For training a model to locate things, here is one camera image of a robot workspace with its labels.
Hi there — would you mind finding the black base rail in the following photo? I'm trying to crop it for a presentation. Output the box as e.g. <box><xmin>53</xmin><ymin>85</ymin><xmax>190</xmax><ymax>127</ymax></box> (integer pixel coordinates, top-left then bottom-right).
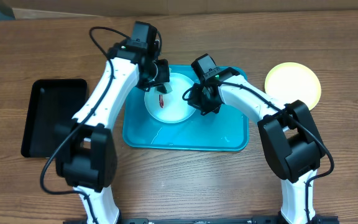
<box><xmin>62</xmin><ymin>215</ymin><xmax>340</xmax><ymax>224</ymax></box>

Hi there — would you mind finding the teal plastic tray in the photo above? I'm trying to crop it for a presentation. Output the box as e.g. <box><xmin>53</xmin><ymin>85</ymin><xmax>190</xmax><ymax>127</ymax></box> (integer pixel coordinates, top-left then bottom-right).
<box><xmin>122</xmin><ymin>64</ymin><xmax>250</xmax><ymax>152</ymax></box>

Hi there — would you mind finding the black rectangular bin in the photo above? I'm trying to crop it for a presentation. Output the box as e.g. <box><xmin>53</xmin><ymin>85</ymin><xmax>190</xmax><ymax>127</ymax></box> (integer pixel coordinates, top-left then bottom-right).
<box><xmin>21</xmin><ymin>79</ymin><xmax>88</xmax><ymax>157</ymax></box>

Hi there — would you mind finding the yellow-green plate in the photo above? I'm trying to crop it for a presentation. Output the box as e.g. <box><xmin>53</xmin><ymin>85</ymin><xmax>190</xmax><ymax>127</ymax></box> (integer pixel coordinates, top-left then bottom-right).
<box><xmin>264</xmin><ymin>62</ymin><xmax>321</xmax><ymax>110</ymax></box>

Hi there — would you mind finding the cardboard strip at back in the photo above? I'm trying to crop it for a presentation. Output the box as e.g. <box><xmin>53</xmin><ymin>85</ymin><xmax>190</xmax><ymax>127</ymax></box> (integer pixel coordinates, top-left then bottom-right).
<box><xmin>6</xmin><ymin>0</ymin><xmax>358</xmax><ymax>16</ymax></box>

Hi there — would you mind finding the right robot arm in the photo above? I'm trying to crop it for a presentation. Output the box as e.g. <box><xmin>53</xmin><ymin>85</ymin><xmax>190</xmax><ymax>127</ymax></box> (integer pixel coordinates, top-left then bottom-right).
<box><xmin>182</xmin><ymin>54</ymin><xmax>333</xmax><ymax>223</ymax></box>

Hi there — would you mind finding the green sponge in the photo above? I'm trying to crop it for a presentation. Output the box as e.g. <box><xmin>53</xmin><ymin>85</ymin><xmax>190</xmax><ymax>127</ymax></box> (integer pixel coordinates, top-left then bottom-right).
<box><xmin>155</xmin><ymin>83</ymin><xmax>172</xmax><ymax>95</ymax></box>

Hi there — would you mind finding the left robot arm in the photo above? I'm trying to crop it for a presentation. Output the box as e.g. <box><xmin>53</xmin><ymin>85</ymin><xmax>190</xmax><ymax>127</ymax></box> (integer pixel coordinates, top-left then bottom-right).
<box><xmin>40</xmin><ymin>21</ymin><xmax>172</xmax><ymax>223</ymax></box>

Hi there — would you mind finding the light blue plate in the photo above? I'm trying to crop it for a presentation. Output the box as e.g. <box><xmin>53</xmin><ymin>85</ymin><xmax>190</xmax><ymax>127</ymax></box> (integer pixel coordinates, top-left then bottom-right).
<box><xmin>144</xmin><ymin>73</ymin><xmax>195</xmax><ymax>123</ymax></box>

